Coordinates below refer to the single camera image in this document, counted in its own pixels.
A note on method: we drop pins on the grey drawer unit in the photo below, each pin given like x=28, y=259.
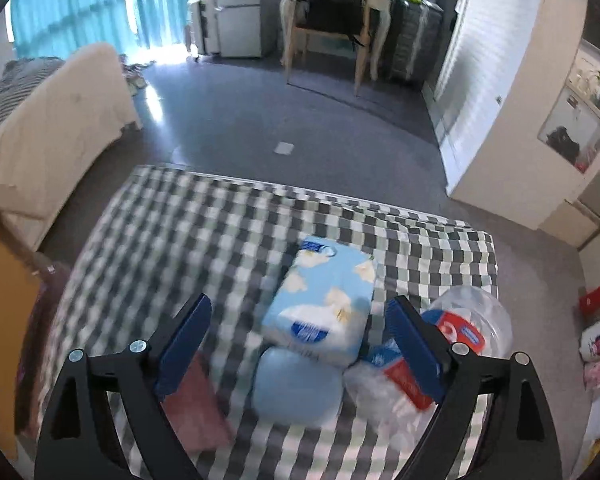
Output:
x=415, y=35

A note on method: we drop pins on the blue curtain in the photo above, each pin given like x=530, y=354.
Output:
x=80, y=5

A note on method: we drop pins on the wooden chair black cushion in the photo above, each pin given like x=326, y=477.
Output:
x=382, y=15

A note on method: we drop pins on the reddish flat packet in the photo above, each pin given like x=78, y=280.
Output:
x=200, y=410

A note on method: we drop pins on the dark item in niche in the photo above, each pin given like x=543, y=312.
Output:
x=562, y=144

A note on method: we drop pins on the dark brown furniture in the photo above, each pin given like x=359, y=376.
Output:
x=45, y=320

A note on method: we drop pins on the white mini fridge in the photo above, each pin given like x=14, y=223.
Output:
x=242, y=20

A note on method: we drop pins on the grey checkered pillow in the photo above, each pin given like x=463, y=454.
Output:
x=15, y=85

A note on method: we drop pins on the light blue tissue pack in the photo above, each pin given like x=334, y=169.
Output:
x=320, y=300

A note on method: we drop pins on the clothes pile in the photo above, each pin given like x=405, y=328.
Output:
x=136, y=72

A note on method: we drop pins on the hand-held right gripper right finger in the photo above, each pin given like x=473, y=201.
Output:
x=415, y=355

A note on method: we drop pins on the white wardrobe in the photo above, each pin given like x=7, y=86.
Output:
x=505, y=100

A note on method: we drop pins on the clear plastic bag red-blue label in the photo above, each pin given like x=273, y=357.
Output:
x=475, y=320

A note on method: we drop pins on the grey white checkered cloth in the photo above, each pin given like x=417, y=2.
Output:
x=205, y=230

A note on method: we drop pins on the black jacket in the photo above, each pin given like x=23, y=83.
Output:
x=335, y=5

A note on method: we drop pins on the white cartoon bag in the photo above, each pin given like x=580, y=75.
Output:
x=596, y=342

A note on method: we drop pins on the pink packet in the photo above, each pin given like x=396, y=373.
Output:
x=599, y=374

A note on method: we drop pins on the light blue round bowl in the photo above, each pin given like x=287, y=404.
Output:
x=295, y=390

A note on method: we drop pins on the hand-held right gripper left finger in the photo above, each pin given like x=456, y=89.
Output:
x=180, y=355

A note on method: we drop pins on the white paper scrap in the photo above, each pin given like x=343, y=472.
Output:
x=284, y=148

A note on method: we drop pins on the cream sofa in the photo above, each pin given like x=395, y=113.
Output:
x=60, y=130

